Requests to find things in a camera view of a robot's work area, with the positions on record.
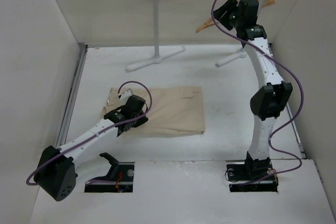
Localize white metal clothes rack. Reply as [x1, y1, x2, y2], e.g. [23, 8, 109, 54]
[125, 0, 265, 72]

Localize left aluminium side rail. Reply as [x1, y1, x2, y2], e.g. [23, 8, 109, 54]
[53, 42, 88, 148]

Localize aluminium side rail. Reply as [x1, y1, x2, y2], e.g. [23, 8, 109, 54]
[268, 44, 305, 161]
[53, 42, 88, 148]

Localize right aluminium side rail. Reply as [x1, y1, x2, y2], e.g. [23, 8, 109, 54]
[268, 44, 305, 161]

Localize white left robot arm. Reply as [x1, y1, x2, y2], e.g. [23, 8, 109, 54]
[33, 89, 148, 201]

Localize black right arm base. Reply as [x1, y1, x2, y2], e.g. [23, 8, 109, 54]
[225, 163, 279, 193]

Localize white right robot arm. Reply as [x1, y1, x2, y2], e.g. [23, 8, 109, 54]
[213, 0, 293, 182]

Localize wooden clothes hanger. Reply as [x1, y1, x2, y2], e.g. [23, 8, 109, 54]
[196, 0, 275, 33]

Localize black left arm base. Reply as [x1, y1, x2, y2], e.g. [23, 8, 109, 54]
[84, 162, 135, 193]

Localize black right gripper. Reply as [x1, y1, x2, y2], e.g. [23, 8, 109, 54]
[211, 0, 243, 31]

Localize beige cargo trousers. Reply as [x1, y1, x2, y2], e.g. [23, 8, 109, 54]
[101, 85, 206, 138]

